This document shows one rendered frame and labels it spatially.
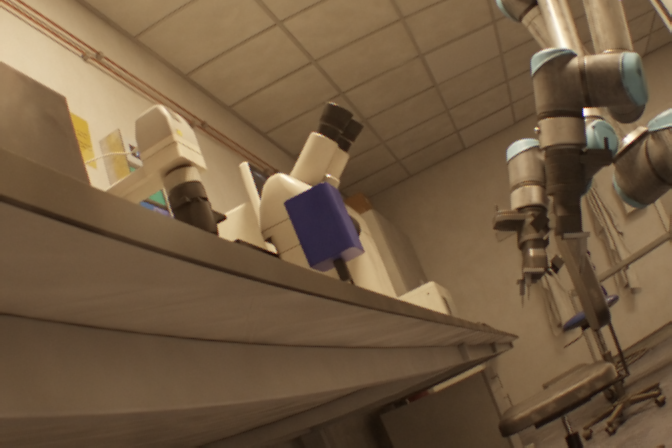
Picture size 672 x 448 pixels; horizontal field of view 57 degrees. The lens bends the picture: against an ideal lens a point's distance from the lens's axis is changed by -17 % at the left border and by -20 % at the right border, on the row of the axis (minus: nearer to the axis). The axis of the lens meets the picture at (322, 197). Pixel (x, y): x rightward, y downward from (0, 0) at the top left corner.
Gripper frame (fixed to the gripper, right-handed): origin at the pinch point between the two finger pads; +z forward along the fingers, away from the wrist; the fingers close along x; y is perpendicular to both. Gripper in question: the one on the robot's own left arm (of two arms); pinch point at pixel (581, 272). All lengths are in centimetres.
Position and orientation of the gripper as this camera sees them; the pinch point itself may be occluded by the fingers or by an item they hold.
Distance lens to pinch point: 117.2
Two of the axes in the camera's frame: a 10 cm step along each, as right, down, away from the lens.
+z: 0.1, 9.9, -1.2
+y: -9.7, 0.4, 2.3
